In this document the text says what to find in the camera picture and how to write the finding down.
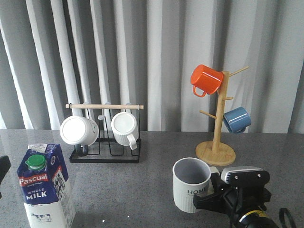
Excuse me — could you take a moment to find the black cable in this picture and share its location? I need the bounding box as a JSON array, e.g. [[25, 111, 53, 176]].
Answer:
[[278, 208, 297, 228]]

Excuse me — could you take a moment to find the black wire mug rack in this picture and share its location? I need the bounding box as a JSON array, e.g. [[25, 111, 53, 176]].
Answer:
[[66, 103, 144, 163]]

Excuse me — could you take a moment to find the wooden mug tree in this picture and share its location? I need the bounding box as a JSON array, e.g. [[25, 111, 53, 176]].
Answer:
[[195, 66, 249, 166]]

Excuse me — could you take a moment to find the blue enamel mug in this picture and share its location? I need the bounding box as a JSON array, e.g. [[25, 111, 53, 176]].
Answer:
[[223, 107, 251, 134]]

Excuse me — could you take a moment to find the orange enamel mug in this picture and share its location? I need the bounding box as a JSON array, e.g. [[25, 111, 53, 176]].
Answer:
[[190, 65, 224, 97]]

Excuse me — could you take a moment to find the grey pleated curtain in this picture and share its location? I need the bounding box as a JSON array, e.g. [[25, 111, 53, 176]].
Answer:
[[0, 0, 304, 133]]

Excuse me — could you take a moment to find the Pascual whole milk carton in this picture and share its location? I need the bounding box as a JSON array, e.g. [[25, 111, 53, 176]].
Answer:
[[17, 143, 76, 228]]

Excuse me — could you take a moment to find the smooth white mug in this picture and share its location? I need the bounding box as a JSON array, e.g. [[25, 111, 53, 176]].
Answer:
[[60, 116, 99, 156]]

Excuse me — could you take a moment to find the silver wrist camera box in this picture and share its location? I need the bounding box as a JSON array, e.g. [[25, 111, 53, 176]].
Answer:
[[221, 166, 270, 188]]

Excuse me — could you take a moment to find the ribbed white mug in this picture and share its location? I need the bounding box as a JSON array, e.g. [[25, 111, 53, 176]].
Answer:
[[111, 112, 139, 151]]

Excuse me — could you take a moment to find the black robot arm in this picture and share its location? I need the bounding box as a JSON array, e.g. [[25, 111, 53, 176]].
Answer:
[[193, 170, 278, 228]]

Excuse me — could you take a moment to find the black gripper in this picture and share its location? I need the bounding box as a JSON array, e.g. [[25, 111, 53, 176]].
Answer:
[[193, 173, 272, 220]]

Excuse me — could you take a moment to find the white HOME mug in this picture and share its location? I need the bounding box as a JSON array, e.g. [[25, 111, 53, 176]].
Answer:
[[172, 157, 219, 213]]

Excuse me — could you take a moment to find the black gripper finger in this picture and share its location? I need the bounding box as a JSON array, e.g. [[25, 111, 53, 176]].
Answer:
[[0, 155, 11, 183]]

